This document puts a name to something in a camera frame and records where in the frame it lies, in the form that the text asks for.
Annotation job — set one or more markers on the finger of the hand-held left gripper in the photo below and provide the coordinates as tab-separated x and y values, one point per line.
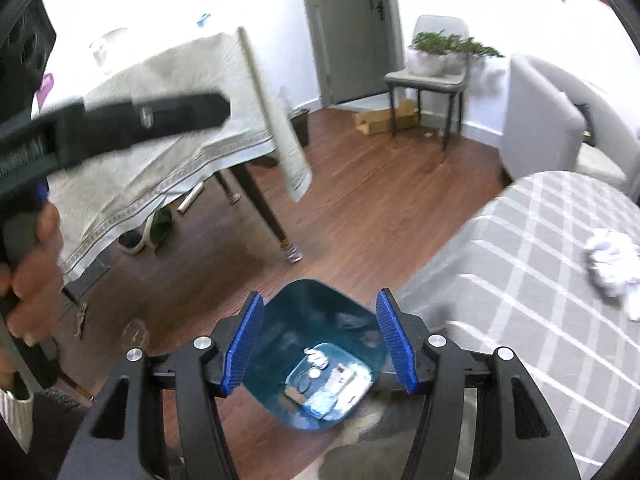
150	120

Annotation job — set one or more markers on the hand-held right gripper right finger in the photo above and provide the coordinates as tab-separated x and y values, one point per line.
397	342

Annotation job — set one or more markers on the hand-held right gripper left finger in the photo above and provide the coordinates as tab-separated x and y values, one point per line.
242	350

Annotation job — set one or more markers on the dark blue trash bin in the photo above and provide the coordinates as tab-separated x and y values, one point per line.
280	325

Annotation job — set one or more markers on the white paper carton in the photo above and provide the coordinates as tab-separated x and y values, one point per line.
341	376

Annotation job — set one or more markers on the blue tissue packet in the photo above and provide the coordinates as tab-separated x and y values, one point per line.
325	402

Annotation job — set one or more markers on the large foil ball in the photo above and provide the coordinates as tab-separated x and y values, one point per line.
612	270

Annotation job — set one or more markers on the person's left hand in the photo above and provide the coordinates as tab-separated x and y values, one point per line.
40	265

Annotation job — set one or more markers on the cream patterned tablecloth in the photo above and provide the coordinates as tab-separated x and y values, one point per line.
150	110

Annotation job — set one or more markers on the rolled white paper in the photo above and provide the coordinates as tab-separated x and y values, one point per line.
191	197

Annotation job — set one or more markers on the dark green slipper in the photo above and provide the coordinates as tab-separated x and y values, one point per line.
161	227

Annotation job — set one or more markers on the clear plastic lid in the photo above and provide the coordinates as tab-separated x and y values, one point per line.
135	332

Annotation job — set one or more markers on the green slippers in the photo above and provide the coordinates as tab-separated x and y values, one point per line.
135	240

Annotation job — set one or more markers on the dark wooden table leg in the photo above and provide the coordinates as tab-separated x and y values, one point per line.
270	210

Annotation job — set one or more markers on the small black waste bin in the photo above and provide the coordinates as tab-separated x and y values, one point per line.
300	127

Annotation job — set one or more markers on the grey door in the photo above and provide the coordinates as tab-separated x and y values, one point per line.
350	30

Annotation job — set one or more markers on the flat cardboard box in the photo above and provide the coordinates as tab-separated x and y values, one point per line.
380	119

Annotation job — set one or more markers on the grey armchair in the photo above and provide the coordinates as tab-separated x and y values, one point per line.
540	125

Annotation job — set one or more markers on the grey dining chair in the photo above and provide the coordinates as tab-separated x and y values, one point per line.
435	80

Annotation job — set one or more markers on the potted plant in white pot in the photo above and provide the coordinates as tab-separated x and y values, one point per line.
470	49
427	57

